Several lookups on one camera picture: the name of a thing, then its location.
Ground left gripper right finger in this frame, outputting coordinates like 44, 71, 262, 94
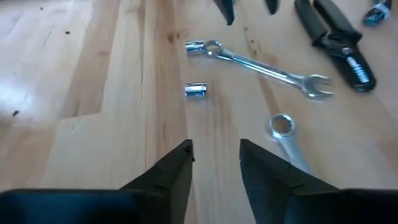
238, 138, 398, 224

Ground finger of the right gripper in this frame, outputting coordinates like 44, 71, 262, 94
213, 0, 236, 26
263, 0, 280, 16

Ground coloured wire bundle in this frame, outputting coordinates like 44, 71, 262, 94
362, 0, 393, 27

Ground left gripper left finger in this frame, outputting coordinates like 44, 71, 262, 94
0, 139, 196, 224

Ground silver combination wrench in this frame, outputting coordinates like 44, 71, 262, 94
266, 113, 313, 175
202, 39, 334, 100

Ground black wire stripper pliers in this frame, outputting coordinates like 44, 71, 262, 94
294, 0, 377, 93

